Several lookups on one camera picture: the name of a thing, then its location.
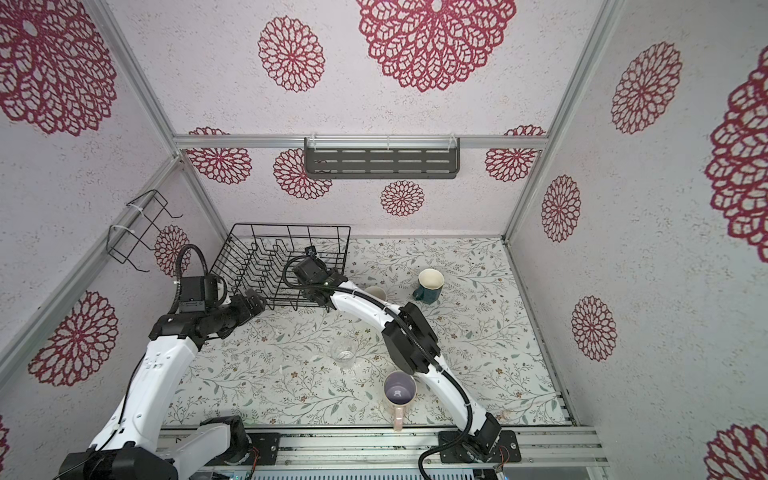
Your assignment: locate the black wire dish rack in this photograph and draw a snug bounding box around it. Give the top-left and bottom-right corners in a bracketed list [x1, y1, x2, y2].
[211, 223, 351, 310]

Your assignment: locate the aluminium mounting rail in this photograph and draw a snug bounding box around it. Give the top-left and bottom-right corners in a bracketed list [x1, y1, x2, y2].
[152, 425, 610, 475]

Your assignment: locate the grey slotted wall shelf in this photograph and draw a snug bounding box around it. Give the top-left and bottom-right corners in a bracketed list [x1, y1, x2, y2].
[303, 137, 461, 180]

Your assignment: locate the black wire wall holder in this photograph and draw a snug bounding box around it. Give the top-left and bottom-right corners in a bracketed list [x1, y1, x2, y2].
[104, 189, 183, 273]

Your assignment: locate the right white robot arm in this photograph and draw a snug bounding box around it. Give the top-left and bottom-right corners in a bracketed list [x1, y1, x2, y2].
[281, 249, 502, 479]

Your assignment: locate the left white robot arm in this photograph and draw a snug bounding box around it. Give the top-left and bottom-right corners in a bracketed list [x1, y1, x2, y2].
[57, 244, 266, 479]

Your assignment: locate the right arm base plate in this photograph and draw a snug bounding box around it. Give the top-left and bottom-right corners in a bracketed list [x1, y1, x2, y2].
[439, 430, 522, 464]

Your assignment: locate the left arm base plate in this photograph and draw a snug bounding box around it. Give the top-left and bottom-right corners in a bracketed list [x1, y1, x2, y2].
[243, 432, 282, 467]

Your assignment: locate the clear glass cup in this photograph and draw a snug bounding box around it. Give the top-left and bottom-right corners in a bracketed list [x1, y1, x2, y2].
[331, 342, 358, 369]

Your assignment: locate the pink mug purple inside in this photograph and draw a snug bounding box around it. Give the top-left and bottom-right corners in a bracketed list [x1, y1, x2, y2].
[383, 371, 417, 432]

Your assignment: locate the dark green mug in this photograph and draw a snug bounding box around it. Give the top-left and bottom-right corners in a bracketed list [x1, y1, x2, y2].
[412, 268, 445, 304]

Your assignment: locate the light green mug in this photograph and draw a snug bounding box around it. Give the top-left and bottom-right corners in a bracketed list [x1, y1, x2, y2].
[365, 285, 388, 301]

